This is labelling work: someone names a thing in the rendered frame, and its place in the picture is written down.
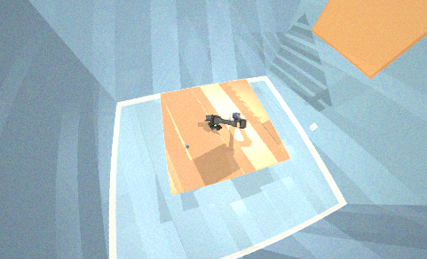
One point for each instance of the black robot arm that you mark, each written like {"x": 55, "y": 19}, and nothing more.
{"x": 215, "y": 119}

